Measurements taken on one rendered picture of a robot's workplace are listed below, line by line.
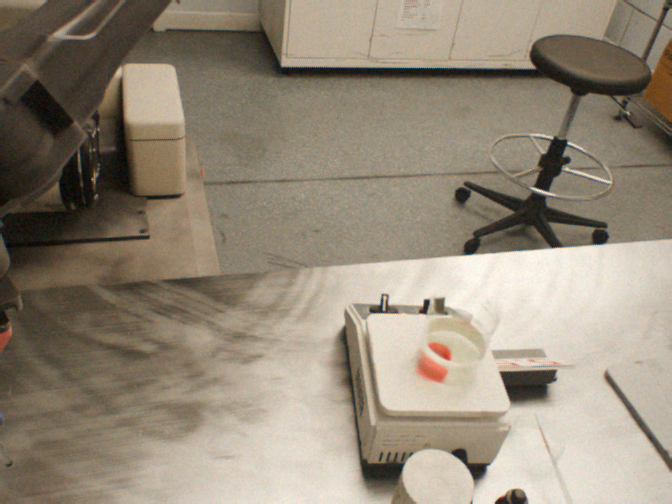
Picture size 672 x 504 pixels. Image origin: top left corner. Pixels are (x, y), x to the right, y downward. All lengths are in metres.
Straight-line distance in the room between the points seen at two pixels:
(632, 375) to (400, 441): 0.32
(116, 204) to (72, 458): 0.99
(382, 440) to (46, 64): 0.40
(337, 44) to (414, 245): 1.25
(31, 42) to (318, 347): 0.43
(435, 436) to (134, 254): 0.97
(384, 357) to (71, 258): 0.96
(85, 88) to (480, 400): 0.41
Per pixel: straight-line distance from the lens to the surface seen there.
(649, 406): 0.80
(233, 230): 2.12
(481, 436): 0.63
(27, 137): 0.47
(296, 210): 2.23
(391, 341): 0.64
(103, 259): 1.45
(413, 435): 0.61
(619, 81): 1.97
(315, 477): 0.64
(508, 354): 0.79
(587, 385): 0.80
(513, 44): 3.47
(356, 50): 3.15
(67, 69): 0.48
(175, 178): 1.58
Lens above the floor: 1.29
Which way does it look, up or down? 39 degrees down
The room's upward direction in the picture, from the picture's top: 9 degrees clockwise
